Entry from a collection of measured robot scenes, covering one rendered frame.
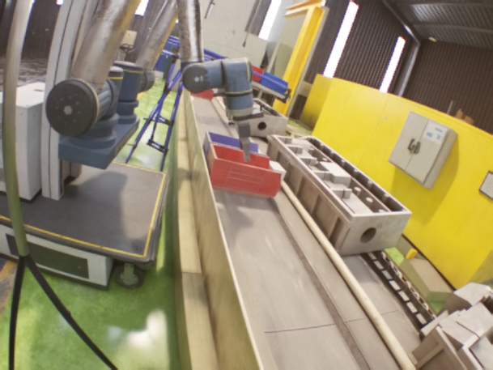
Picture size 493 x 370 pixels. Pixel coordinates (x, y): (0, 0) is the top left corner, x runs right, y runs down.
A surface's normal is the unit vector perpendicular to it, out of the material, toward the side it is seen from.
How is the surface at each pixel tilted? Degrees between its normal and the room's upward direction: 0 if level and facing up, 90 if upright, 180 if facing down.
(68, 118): 90
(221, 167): 92
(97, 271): 90
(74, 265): 90
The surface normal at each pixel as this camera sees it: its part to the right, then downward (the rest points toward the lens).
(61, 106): 0.26, 0.48
